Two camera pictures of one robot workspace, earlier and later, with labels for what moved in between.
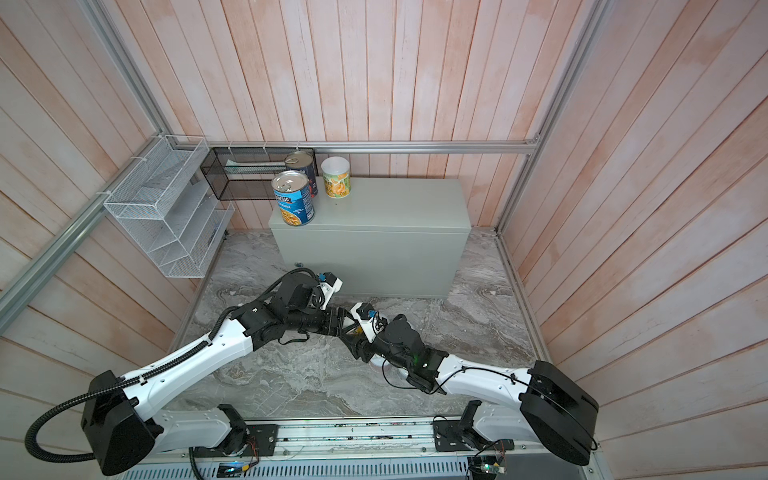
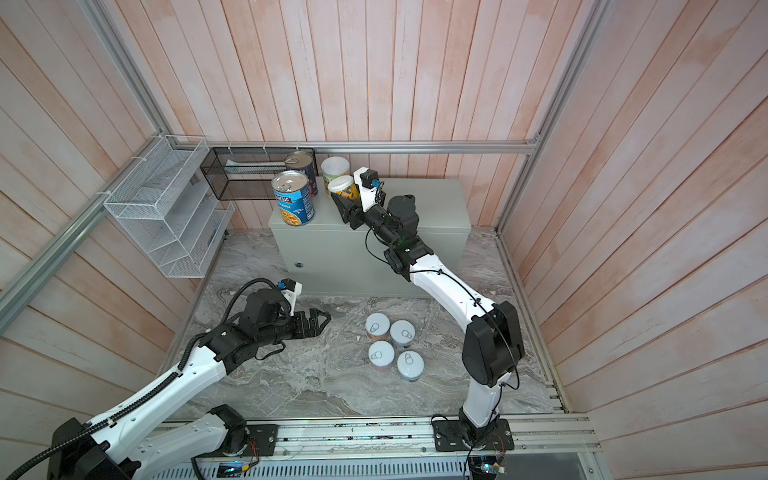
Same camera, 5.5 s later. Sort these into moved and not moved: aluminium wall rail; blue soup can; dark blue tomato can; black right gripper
Moved: black right gripper
Not moved: aluminium wall rail; dark blue tomato can; blue soup can
